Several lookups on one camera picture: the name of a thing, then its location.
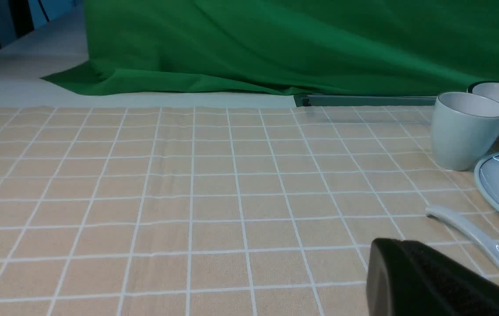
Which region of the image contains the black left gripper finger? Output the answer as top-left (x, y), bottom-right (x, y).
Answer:
top-left (366, 238), bottom-right (499, 316)

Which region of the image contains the pale green ceramic spoon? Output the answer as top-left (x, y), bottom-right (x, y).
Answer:
top-left (426, 205), bottom-right (499, 269)

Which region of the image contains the pale green ceramic cup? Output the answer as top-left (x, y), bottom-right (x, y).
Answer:
top-left (430, 92), bottom-right (499, 171)

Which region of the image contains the green backdrop cloth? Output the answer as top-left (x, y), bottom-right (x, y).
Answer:
top-left (44, 0), bottom-right (499, 96)

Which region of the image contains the beige checkered tablecloth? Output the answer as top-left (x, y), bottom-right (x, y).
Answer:
top-left (0, 107), bottom-right (499, 316)

